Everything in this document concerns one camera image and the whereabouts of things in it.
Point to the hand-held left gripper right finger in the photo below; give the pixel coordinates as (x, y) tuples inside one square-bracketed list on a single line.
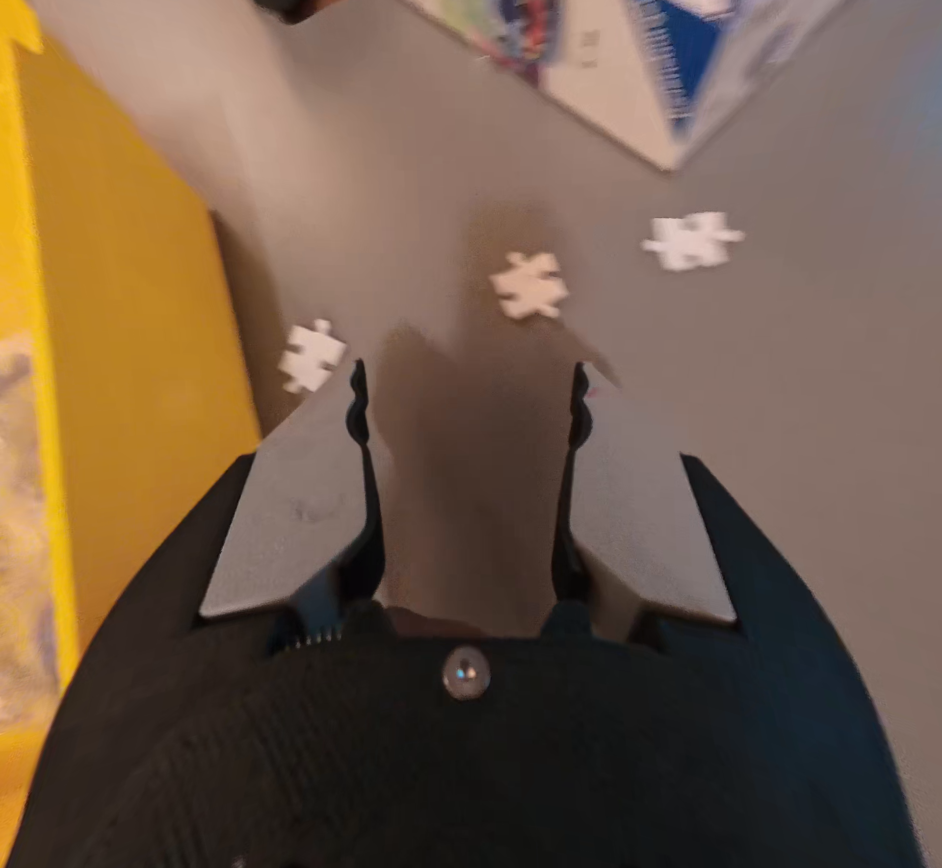
[(640, 537)]

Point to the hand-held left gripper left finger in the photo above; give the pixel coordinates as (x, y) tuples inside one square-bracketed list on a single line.
[(294, 515)]

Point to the cartoon printed puzzle box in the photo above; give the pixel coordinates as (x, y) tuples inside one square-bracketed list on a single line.
[(603, 95)]

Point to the yellow plastic bin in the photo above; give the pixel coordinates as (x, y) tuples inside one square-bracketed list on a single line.
[(132, 294)]

